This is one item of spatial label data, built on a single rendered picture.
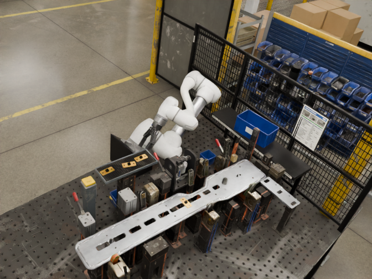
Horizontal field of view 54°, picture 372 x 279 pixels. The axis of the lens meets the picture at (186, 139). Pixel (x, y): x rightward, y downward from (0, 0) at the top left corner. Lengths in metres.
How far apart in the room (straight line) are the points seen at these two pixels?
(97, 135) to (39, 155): 0.69
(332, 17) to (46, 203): 5.25
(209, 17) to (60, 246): 2.99
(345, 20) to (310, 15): 0.56
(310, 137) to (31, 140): 2.94
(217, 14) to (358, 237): 2.76
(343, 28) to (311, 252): 4.40
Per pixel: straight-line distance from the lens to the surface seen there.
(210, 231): 2.31
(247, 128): 2.86
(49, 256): 2.45
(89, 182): 2.17
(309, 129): 2.76
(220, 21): 4.29
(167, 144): 2.74
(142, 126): 2.76
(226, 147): 2.53
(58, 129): 4.45
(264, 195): 2.55
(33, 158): 4.11
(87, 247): 2.09
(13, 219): 2.66
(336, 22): 6.52
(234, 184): 2.51
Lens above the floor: 2.72
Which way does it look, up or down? 38 degrees down
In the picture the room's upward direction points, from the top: 10 degrees clockwise
